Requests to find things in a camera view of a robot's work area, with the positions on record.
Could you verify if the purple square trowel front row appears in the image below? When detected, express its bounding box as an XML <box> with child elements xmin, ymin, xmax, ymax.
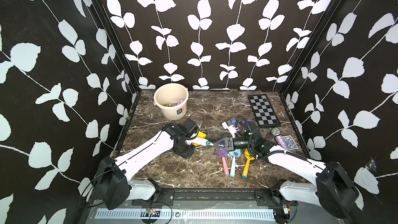
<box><xmin>216</xmin><ymin>148</ymin><xmax>230</xmax><ymax>176</ymax></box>

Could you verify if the white perforated cable tray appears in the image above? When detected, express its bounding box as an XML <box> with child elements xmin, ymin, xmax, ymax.
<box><xmin>94</xmin><ymin>208</ymin><xmax>275</xmax><ymax>222</ymax></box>

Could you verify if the yellow square trowel wooden handle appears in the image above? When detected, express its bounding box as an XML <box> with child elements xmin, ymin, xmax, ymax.
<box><xmin>192</xmin><ymin>132</ymin><xmax>207</xmax><ymax>146</ymax></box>

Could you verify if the black white checkerboard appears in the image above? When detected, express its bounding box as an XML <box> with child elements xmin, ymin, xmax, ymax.
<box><xmin>248</xmin><ymin>94</ymin><xmax>280</xmax><ymax>129</ymax></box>

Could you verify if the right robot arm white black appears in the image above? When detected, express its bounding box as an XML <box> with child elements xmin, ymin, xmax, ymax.
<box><xmin>213</xmin><ymin>121</ymin><xmax>359</xmax><ymax>219</ymax></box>

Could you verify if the black front rail base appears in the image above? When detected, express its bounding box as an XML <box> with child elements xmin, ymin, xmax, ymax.
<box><xmin>131</xmin><ymin>188</ymin><xmax>298</xmax><ymax>208</ymax></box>

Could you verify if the playing card deck box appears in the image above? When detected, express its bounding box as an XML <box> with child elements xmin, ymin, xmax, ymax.
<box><xmin>282</xmin><ymin>135</ymin><xmax>298</xmax><ymax>151</ymax></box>

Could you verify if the purple square trowel pink handle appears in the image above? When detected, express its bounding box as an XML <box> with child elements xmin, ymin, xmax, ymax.
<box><xmin>227</xmin><ymin>118</ymin><xmax>236</xmax><ymax>125</ymax></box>

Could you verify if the purple pointed trowel pink handle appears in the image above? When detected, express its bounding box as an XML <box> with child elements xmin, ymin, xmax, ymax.
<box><xmin>170</xmin><ymin>100</ymin><xmax>184</xmax><ymax>107</ymax></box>

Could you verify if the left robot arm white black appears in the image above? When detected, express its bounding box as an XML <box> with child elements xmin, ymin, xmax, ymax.
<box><xmin>92</xmin><ymin>118</ymin><xmax>207</xmax><ymax>210</ymax></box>

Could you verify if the cream plastic bucket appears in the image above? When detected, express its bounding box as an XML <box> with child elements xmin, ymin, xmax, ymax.
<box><xmin>153</xmin><ymin>83</ymin><xmax>189</xmax><ymax>120</ymax></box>

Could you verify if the green white scrub brush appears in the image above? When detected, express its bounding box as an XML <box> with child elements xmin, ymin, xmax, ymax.
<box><xmin>186</xmin><ymin>138</ymin><xmax>214</xmax><ymax>146</ymax></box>

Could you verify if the light blue trowel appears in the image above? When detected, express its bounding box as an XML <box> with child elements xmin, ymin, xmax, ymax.
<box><xmin>229</xmin><ymin>149</ymin><xmax>241</xmax><ymax>177</ymax></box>

